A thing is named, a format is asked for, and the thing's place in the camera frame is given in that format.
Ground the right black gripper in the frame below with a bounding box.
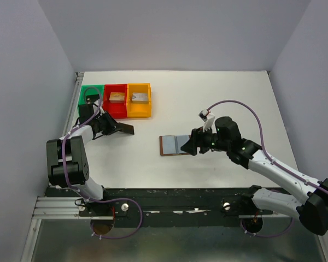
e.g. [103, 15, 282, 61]
[180, 123, 230, 156]

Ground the black VIP card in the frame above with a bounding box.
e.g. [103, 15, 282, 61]
[117, 123, 134, 135]

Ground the brown leather card holder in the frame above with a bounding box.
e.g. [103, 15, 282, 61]
[159, 135, 190, 157]

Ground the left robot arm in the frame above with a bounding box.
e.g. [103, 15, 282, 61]
[46, 103, 134, 216]

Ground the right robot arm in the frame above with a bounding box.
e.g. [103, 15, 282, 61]
[181, 116, 328, 236]

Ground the gold card in red bin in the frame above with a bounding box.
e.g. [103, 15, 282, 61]
[109, 92, 125, 103]

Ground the silver card in yellow bin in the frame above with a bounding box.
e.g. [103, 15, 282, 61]
[131, 92, 149, 103]

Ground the black card in green bin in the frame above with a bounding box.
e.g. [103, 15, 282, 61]
[85, 94, 100, 103]

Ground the yellow plastic bin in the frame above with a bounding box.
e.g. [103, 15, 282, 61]
[126, 83, 151, 118]

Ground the red plastic bin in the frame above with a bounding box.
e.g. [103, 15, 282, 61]
[102, 84, 127, 119]

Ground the green plastic bin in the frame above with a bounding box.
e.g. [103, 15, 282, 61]
[78, 85, 104, 123]

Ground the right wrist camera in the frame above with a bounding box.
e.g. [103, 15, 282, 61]
[198, 109, 215, 132]

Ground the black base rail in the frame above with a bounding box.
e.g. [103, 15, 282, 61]
[79, 185, 290, 229]

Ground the aluminium frame rail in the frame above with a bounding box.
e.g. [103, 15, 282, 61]
[19, 71, 85, 262]

